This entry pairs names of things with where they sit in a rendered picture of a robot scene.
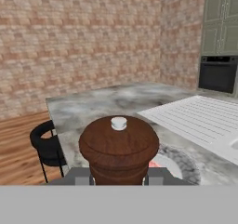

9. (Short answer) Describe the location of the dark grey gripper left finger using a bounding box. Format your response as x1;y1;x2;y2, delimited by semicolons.
46;167;96;186

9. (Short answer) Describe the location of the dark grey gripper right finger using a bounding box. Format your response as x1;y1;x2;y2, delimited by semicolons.
142;166;193;186

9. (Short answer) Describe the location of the black round stool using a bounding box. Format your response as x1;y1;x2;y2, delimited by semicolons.
29;119;68;184

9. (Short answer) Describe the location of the grey marbled plate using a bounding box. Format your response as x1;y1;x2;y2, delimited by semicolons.
151;142;202;186

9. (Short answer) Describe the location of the red steak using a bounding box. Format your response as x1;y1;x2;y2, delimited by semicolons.
148;160;160;169

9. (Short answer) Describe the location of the green tall cabinet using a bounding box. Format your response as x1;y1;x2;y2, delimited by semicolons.
200;0;238;57

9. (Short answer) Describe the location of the brown wooden shaker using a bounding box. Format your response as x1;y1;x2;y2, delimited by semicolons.
78;115;161;186

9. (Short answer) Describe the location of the black wall oven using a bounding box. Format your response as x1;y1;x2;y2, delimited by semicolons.
197;55;238;95

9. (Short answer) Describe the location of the white sink with drainboard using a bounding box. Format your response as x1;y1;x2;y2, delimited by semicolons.
136;95;238;166

